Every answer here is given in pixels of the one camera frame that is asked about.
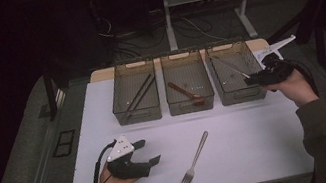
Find tangle of floor cables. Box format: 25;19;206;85
93;0;231;66

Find black floor socket frame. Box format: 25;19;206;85
49;128;81;159

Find person's right hand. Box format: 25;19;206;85
261;65;320;113

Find right hand-held gripper cable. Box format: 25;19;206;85
286;54;320;102

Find silver table knife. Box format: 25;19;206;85
209;49;252;85

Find brown wooden spoon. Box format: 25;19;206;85
167;76;207;111

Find silver fork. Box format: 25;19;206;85
172;129;217;183

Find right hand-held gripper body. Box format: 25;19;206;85
252;34;304;87

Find white metal table frame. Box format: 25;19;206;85
160;0;266;54

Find hand-held gripper cable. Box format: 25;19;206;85
84;139;124;183
286;54;320;102

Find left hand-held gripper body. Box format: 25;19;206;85
101;130;153;183

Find left hand-held gripper cable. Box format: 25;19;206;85
84;139;124;183

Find white board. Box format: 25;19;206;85
47;43;319;183

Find transparent brown plastic bin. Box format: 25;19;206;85
158;46;218;118
105;56;165;128
202;36;274;109

